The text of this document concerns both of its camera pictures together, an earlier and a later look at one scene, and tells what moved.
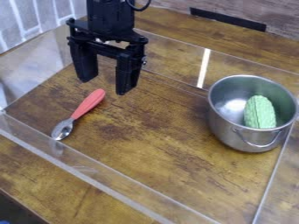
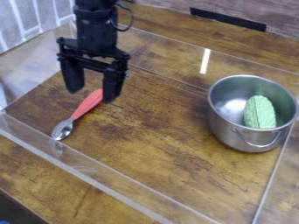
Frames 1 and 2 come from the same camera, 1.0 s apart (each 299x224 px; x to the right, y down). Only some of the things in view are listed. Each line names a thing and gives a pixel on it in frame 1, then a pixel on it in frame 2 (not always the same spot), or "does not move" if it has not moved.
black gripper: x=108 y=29 → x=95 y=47
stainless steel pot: x=227 y=98 does not move
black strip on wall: x=228 y=19 does not move
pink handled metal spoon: x=62 y=129 does not move
